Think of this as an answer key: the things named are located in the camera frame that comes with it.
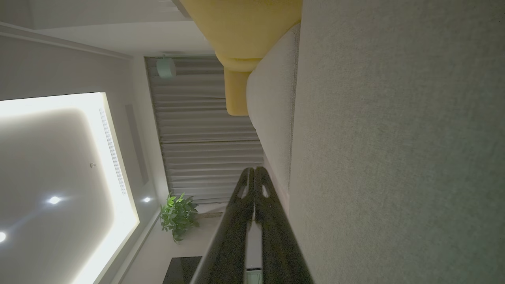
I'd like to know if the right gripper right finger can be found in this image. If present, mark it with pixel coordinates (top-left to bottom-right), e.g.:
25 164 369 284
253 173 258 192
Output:
255 166 314 284

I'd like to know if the black flat panel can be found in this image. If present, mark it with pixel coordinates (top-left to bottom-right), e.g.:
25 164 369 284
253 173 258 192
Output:
162 256 203 284

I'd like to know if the green potted plant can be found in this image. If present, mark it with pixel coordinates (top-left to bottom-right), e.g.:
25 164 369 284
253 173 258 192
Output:
160 192 200 243

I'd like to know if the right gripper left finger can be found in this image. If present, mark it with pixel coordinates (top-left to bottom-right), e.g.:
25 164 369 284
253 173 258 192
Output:
190 167 255 284

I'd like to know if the long slotted ceiling air vent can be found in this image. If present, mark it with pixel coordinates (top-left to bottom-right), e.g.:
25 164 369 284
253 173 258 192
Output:
98 108 127 196

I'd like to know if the grey pleated curtain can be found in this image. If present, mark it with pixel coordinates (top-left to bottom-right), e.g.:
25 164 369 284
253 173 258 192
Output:
145 55 264 204

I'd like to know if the large grey sofa seat cushion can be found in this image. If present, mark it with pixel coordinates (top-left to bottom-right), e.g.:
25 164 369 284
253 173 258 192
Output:
289 0 505 284

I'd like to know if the yellow sofa cushion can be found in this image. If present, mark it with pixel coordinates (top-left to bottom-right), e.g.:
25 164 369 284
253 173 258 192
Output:
180 0 303 116

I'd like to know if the round pale lamp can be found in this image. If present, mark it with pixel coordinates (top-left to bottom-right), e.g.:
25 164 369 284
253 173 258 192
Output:
156 57 177 80

